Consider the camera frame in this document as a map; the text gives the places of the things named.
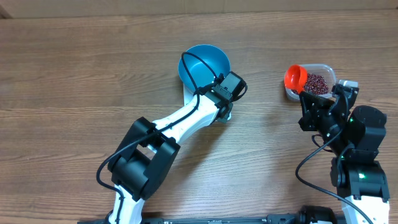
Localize teal plastic bowl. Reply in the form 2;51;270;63
178;44;231;92

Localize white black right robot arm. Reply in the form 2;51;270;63
299;91;390;223

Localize right gripper black fuzzy finger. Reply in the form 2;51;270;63
306;93;335;109
298;91;320;131

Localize red adzuki beans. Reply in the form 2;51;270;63
303;73;329;95

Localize red scoop blue handle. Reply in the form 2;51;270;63
284;65;308;93

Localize white digital kitchen scale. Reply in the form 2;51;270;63
183;83;232;122

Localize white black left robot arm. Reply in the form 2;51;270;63
105;90;242;223

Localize clear plastic container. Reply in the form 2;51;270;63
285;63;337;102

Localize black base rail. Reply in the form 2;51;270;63
77;205;346;224

